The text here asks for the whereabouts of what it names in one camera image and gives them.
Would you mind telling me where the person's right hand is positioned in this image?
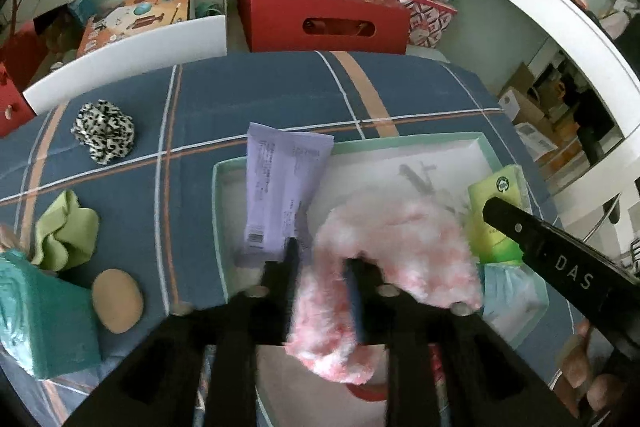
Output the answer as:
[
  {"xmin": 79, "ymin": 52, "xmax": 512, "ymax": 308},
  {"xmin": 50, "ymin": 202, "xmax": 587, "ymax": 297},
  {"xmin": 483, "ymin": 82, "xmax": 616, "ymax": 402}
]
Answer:
[{"xmin": 554, "ymin": 321, "xmax": 629, "ymax": 418}]

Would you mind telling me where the orange toy box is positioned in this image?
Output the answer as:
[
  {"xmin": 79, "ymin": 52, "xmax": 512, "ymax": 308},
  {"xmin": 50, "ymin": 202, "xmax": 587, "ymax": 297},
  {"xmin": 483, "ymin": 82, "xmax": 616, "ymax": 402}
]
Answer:
[{"xmin": 77, "ymin": 0, "xmax": 194, "ymax": 58}]

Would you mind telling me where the clear plastic packet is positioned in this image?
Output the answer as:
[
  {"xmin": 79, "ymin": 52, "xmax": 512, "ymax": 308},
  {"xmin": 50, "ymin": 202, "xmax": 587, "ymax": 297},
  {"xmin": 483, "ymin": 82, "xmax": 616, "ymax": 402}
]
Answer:
[{"xmin": 479, "ymin": 261, "xmax": 549, "ymax": 334}]

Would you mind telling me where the teal tissue box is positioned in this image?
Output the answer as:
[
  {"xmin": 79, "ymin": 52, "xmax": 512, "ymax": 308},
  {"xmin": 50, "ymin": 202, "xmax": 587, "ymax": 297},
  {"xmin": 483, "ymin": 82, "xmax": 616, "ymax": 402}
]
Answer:
[{"xmin": 67, "ymin": 0, "xmax": 96, "ymax": 20}]

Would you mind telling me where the white tray with teal rim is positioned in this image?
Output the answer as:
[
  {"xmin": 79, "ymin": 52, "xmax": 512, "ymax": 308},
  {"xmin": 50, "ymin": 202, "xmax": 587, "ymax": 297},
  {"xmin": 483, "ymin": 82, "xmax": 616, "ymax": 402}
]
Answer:
[{"xmin": 212, "ymin": 131, "xmax": 552, "ymax": 427}]

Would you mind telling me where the teal plastic lidded box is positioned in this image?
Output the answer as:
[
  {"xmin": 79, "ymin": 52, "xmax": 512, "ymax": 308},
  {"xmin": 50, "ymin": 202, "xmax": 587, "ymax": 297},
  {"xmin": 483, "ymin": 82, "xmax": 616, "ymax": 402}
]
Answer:
[{"xmin": 0, "ymin": 251, "xmax": 101, "ymax": 381}]

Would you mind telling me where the purple packet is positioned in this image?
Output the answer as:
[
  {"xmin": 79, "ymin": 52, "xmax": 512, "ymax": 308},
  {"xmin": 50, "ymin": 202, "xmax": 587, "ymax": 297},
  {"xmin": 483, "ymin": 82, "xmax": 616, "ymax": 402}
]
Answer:
[{"xmin": 236, "ymin": 122, "xmax": 335, "ymax": 269}]

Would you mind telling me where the leopard print scrunchie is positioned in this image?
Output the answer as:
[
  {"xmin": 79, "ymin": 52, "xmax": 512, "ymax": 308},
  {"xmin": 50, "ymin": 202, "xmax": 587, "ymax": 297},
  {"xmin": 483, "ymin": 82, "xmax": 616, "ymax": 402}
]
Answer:
[{"xmin": 70, "ymin": 100, "xmax": 137, "ymax": 166}]

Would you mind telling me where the white board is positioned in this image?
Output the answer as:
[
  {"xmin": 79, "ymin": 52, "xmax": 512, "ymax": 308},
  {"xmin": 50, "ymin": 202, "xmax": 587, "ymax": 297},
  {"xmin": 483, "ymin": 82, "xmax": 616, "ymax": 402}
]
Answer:
[{"xmin": 22, "ymin": 14, "xmax": 229, "ymax": 116}]

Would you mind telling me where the tan round sponge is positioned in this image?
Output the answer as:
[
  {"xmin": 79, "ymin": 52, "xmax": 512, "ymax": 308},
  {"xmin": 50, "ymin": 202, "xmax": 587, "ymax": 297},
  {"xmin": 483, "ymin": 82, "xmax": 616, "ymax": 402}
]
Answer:
[{"xmin": 91, "ymin": 269, "xmax": 145, "ymax": 335}]

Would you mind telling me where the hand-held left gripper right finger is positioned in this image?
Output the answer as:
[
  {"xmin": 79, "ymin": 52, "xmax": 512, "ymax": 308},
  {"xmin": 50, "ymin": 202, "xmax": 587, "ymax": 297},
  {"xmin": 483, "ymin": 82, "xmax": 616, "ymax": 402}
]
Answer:
[{"xmin": 344, "ymin": 258, "xmax": 582, "ymax": 427}]

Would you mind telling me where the red white patterned box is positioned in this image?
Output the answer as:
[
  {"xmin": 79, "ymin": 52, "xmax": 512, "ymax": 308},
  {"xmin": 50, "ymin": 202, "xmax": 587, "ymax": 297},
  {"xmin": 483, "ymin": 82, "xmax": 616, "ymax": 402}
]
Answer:
[{"xmin": 365, "ymin": 0, "xmax": 459, "ymax": 48}]

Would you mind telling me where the red felt handbag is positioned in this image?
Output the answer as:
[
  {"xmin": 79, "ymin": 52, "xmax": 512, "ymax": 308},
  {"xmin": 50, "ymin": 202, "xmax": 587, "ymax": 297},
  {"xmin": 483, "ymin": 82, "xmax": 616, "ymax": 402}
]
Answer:
[{"xmin": 0, "ymin": 19, "xmax": 52, "ymax": 138}]

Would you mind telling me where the red cardboard box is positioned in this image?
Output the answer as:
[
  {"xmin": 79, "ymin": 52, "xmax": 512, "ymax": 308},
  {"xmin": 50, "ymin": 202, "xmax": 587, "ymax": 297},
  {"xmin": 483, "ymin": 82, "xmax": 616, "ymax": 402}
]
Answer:
[{"xmin": 237, "ymin": 0, "xmax": 411, "ymax": 56}]

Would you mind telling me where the green cloth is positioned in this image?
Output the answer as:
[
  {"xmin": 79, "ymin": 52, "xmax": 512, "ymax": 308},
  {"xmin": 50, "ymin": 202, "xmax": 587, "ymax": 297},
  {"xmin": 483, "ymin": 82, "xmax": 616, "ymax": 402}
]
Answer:
[{"xmin": 32, "ymin": 190, "xmax": 101, "ymax": 272}]

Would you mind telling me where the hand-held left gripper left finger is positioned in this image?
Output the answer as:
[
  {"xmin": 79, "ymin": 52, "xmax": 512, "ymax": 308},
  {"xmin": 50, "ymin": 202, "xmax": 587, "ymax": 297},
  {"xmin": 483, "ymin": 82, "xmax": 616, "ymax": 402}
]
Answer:
[{"xmin": 65, "ymin": 238, "xmax": 302, "ymax": 427}]

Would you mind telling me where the white curved shelf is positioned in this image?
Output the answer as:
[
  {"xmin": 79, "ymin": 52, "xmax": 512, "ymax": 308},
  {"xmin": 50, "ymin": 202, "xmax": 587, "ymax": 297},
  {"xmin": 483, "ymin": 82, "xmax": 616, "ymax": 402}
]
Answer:
[{"xmin": 447, "ymin": 0, "xmax": 640, "ymax": 144}]

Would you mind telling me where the pink fluffy cloth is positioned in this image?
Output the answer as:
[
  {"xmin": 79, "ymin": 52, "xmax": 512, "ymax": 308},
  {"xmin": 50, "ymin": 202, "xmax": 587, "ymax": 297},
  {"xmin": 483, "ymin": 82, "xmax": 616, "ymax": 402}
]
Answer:
[{"xmin": 284, "ymin": 194, "xmax": 484, "ymax": 384}]

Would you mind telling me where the green tissue pack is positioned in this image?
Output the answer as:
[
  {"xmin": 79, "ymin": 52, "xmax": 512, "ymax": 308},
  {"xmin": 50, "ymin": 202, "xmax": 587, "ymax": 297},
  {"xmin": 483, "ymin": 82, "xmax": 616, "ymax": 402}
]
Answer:
[{"xmin": 467, "ymin": 165, "xmax": 534, "ymax": 264}]

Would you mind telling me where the blue plaid tablecloth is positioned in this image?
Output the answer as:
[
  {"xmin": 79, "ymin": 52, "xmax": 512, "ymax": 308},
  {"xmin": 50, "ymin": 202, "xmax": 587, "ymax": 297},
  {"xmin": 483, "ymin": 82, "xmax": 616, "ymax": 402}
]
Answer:
[{"xmin": 0, "ymin": 50, "xmax": 571, "ymax": 427}]

